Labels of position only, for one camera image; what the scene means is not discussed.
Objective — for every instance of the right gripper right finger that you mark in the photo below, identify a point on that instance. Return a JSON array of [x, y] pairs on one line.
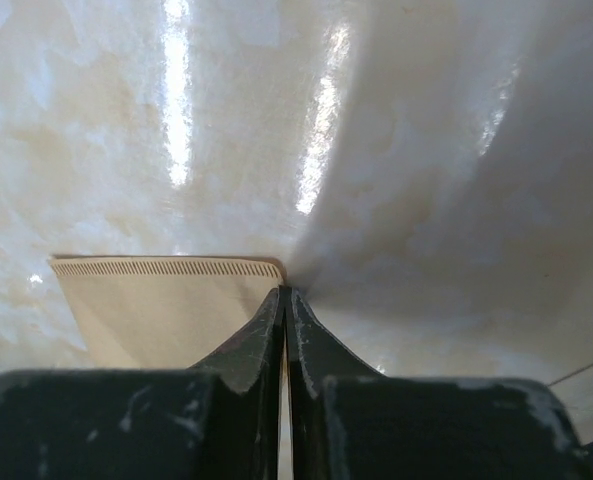
[[349, 421]]

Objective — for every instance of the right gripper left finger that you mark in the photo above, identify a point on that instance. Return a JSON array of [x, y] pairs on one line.
[[218, 419]]

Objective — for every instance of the brown paper filter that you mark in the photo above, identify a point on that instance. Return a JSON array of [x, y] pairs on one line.
[[161, 311]]

